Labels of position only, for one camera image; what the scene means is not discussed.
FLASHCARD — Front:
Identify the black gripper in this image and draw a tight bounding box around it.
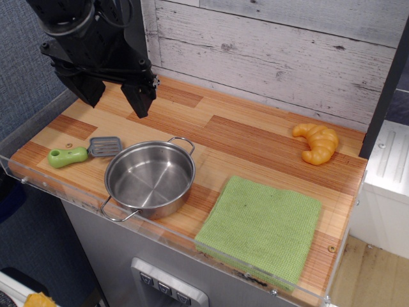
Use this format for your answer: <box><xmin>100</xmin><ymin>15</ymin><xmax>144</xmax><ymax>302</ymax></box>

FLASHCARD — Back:
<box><xmin>40</xmin><ymin>6</ymin><xmax>157</xmax><ymax>118</ymax></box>

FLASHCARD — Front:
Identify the green handled grey spatula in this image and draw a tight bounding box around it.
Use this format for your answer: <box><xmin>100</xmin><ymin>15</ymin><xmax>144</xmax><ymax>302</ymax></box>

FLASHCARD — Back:
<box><xmin>47</xmin><ymin>136</ymin><xmax>123</xmax><ymax>168</ymax></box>

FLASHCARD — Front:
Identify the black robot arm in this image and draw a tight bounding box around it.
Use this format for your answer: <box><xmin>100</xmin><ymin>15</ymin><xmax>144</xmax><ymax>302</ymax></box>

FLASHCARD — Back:
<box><xmin>28</xmin><ymin>1</ymin><xmax>159</xmax><ymax>118</ymax></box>

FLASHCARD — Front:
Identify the green knitted cloth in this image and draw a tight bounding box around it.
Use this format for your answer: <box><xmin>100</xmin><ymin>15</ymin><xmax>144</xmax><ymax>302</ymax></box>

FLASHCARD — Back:
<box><xmin>195</xmin><ymin>176</ymin><xmax>321</xmax><ymax>292</ymax></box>

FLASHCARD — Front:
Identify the stainless steel pot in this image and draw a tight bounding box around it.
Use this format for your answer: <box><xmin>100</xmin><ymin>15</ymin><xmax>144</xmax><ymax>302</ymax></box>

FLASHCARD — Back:
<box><xmin>100</xmin><ymin>137</ymin><xmax>196</xmax><ymax>222</ymax></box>

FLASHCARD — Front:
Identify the grey toy fridge cabinet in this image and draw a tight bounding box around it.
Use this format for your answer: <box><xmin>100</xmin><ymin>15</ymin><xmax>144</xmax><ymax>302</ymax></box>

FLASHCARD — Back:
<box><xmin>63</xmin><ymin>201</ymin><xmax>325</xmax><ymax>306</ymax></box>

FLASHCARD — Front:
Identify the silver dispenser button panel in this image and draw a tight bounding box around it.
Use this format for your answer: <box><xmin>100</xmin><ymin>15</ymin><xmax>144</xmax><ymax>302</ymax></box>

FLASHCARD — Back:
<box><xmin>130</xmin><ymin>257</ymin><xmax>209</xmax><ymax>306</ymax></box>

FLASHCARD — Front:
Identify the orange plastic croissant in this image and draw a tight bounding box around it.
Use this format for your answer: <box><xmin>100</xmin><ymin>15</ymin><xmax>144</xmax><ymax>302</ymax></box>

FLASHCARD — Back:
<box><xmin>292</xmin><ymin>123</ymin><xmax>339</xmax><ymax>166</ymax></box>

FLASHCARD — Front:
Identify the yellow object bottom left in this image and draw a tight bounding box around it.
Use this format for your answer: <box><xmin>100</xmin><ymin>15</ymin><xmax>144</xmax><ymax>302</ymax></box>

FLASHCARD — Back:
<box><xmin>24</xmin><ymin>292</ymin><xmax>57</xmax><ymax>307</ymax></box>

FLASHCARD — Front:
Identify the white side cabinet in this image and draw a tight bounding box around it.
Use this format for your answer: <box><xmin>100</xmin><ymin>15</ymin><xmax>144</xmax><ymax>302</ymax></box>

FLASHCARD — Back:
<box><xmin>350</xmin><ymin>120</ymin><xmax>408</xmax><ymax>258</ymax></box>

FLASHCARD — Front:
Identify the clear acrylic guard rail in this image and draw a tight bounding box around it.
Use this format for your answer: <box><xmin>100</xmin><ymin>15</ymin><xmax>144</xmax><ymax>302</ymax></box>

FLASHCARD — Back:
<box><xmin>1</xmin><ymin>81</ymin><xmax>366</xmax><ymax>306</ymax></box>

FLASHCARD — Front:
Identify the dark right vertical post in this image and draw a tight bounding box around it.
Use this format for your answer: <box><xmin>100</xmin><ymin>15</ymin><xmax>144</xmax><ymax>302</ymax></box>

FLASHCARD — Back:
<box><xmin>359</xmin><ymin>19</ymin><xmax>408</xmax><ymax>159</ymax></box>

